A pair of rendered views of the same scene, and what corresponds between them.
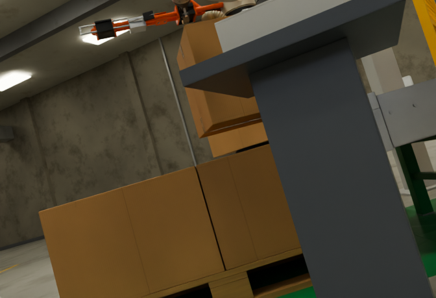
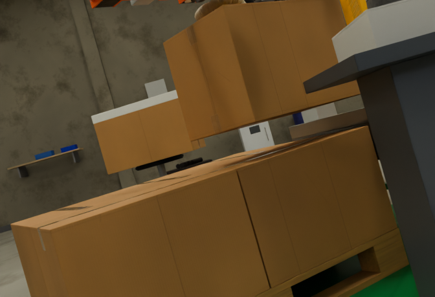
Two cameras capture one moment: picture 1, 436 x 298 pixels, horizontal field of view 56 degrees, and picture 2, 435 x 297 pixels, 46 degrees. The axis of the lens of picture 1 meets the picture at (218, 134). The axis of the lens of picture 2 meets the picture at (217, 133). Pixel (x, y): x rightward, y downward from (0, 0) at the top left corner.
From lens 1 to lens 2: 0.86 m
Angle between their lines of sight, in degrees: 26
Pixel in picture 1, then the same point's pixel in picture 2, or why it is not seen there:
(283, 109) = (424, 102)
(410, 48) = not seen: hidden behind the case
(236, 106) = (275, 103)
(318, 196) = not seen: outside the picture
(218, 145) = (116, 159)
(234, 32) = (387, 22)
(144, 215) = (184, 228)
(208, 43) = (246, 29)
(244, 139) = (153, 151)
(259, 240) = (301, 252)
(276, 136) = (417, 128)
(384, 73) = not seen: hidden behind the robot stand
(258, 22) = (412, 15)
